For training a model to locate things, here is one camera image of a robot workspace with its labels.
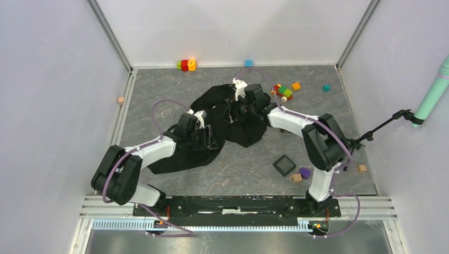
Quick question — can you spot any brown wooden cube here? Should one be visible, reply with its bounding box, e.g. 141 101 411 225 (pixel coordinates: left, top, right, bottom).
292 174 303 183

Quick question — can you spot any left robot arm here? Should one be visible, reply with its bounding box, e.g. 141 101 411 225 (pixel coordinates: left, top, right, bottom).
91 110 219 216

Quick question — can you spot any black tripod stand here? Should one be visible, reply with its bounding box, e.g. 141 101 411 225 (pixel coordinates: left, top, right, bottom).
348 109 424 154

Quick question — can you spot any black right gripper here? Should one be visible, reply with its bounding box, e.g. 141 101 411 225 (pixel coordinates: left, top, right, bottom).
222 93 256 123

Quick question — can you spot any blue round block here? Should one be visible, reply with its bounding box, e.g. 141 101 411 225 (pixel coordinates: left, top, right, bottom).
244 59 254 68

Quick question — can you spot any red yellow green toy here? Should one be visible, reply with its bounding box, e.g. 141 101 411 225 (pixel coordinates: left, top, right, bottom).
177 59 197 71

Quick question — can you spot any colourful toy brick car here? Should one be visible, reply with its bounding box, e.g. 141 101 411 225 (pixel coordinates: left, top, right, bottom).
271 84 293 102

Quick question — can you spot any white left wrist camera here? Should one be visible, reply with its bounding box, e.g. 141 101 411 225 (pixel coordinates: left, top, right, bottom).
187 109 207 129

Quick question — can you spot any black garment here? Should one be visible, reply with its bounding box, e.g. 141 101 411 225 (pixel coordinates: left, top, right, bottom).
147 84 267 174

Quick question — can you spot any orange cube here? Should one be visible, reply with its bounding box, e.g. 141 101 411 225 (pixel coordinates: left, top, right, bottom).
291 82 301 91

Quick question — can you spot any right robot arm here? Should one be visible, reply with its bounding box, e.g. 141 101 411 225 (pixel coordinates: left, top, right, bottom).
224 78 352 216

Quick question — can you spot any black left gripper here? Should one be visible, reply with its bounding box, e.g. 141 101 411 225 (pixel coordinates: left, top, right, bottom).
186 124 218 151

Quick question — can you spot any purple cube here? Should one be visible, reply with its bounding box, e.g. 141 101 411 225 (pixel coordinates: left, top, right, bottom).
299 167 312 180

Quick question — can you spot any tan cube by wall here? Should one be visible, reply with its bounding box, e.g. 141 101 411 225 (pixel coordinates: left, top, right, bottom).
356 165 368 173

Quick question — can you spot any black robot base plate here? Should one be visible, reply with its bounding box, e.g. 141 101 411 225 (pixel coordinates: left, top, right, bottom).
154 195 342 226

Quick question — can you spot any mint green tube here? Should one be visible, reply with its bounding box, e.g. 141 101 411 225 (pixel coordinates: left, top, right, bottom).
411 56 448 128

